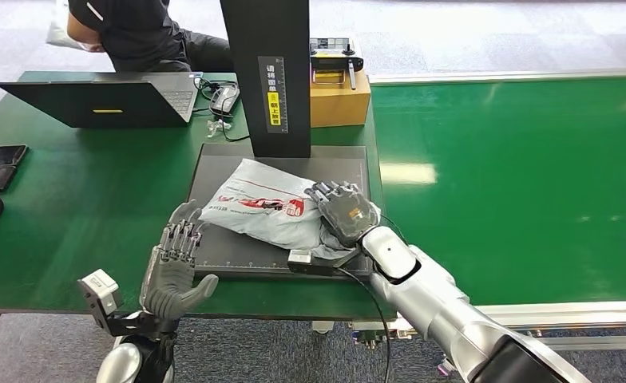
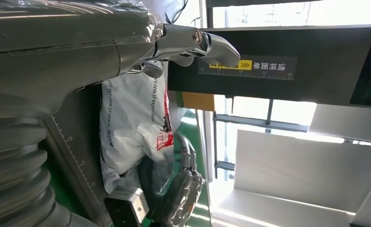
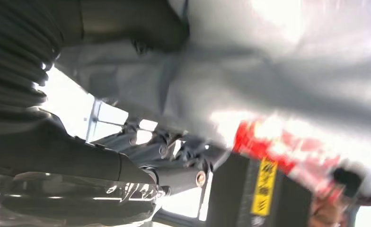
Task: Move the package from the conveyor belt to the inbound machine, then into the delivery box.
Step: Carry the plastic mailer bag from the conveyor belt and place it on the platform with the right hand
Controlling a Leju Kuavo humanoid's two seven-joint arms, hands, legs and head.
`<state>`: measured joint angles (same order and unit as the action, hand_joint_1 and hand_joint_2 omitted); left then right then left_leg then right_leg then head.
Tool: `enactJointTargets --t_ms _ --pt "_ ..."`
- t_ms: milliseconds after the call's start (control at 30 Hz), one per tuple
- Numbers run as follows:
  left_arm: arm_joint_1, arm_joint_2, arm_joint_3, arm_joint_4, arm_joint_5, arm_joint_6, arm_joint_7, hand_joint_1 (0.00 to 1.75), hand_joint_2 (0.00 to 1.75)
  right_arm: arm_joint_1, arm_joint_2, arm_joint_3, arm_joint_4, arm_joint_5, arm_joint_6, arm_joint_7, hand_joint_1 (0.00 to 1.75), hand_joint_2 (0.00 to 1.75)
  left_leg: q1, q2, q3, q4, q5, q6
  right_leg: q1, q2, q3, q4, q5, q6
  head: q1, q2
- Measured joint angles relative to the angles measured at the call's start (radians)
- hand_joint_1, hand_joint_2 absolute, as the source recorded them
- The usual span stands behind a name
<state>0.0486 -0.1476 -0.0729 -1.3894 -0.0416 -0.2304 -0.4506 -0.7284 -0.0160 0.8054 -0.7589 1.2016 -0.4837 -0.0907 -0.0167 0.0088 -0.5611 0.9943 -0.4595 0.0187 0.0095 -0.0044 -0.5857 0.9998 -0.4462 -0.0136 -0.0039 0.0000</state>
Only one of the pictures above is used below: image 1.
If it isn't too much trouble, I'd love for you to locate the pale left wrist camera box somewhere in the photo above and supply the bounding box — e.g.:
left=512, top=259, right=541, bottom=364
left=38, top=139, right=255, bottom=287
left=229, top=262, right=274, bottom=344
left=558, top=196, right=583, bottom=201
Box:
left=77, top=269, right=125, bottom=331

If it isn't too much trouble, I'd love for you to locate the green table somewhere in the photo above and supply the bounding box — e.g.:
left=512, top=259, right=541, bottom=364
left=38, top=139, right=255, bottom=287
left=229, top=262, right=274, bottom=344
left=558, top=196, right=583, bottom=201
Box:
left=0, top=71, right=397, bottom=321

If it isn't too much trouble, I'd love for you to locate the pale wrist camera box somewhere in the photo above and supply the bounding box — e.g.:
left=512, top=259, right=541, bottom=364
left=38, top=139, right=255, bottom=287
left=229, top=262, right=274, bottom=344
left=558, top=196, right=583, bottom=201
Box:
left=77, top=269, right=125, bottom=331
left=287, top=248, right=362, bottom=277

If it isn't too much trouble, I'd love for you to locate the green conveyor belt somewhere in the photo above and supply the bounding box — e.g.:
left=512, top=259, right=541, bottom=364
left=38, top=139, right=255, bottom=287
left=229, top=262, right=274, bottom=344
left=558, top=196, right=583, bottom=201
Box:
left=370, top=76, right=626, bottom=308

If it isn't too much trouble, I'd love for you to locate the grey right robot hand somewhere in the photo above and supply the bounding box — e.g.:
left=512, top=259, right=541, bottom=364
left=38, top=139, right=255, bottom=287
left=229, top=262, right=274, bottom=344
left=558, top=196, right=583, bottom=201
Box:
left=304, top=181, right=380, bottom=248

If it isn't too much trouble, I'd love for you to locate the white plastic mailer package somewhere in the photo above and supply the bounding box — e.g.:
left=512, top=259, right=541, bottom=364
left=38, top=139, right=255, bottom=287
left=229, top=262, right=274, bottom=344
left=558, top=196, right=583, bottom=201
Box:
left=199, top=158, right=382, bottom=260

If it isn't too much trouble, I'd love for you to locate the small clear plastic piece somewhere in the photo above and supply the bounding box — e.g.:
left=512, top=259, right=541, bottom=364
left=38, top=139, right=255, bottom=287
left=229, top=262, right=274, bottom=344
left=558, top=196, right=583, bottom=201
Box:
left=206, top=119, right=232, bottom=139

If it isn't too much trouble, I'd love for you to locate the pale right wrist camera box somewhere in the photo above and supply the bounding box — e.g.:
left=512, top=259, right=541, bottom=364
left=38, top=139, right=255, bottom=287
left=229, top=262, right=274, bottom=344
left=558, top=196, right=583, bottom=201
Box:
left=287, top=248, right=362, bottom=277

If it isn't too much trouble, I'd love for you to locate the black laptop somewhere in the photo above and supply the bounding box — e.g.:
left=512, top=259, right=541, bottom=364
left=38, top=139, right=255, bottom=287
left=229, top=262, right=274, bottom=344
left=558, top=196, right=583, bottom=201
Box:
left=0, top=72, right=204, bottom=129

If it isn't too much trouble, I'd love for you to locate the black remote controller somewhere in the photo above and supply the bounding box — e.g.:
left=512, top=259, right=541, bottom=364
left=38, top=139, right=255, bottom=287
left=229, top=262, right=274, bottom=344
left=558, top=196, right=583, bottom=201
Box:
left=309, top=38, right=365, bottom=91

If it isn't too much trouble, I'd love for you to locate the black power cable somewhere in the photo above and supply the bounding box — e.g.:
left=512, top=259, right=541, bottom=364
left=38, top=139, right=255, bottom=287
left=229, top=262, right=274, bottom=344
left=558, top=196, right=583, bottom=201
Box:
left=193, top=77, right=251, bottom=143

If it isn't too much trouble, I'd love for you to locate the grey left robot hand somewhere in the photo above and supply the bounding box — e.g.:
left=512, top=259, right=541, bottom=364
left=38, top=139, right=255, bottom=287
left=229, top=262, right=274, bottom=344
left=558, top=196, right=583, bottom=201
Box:
left=140, top=199, right=220, bottom=322

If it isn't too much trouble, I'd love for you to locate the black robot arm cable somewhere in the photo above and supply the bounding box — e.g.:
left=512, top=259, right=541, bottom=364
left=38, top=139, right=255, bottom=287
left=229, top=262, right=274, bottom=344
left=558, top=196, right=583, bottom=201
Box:
left=336, top=267, right=394, bottom=383

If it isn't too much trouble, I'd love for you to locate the aluminium conveyor frame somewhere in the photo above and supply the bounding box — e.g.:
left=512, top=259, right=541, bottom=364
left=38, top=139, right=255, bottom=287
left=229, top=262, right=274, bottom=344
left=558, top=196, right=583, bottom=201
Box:
left=350, top=67, right=626, bottom=353

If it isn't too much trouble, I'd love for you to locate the person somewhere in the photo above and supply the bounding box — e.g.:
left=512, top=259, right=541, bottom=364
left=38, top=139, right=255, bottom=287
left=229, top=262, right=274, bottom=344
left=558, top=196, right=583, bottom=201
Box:
left=66, top=0, right=236, bottom=73

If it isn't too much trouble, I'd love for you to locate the brown cardboard box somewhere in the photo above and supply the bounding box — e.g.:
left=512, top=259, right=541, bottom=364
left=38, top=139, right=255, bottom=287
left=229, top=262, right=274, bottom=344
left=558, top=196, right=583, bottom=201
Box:
left=309, top=71, right=372, bottom=129

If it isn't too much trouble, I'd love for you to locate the black inbound scanner machine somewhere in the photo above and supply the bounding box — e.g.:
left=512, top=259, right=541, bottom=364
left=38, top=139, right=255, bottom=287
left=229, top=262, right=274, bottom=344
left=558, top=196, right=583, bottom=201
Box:
left=188, top=0, right=376, bottom=281

